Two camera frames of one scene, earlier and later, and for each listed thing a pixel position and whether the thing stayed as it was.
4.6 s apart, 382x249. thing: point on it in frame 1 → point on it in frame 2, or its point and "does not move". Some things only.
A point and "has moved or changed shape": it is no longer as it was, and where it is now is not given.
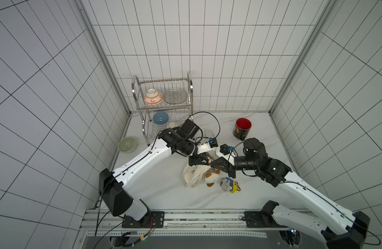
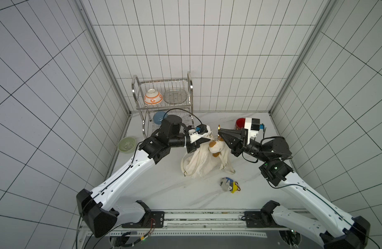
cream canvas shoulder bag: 193,176 has moved or changed shape
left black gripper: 201,157 → 194,145
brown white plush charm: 209,177 has moved or changed shape
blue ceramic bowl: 161,118 does not move
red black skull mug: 242,128 does not move
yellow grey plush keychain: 228,184 does not move
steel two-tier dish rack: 163,104 does not move
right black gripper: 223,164 → 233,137
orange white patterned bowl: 153,97 does not move
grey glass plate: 175,96 does not move
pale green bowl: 126,144 does not move
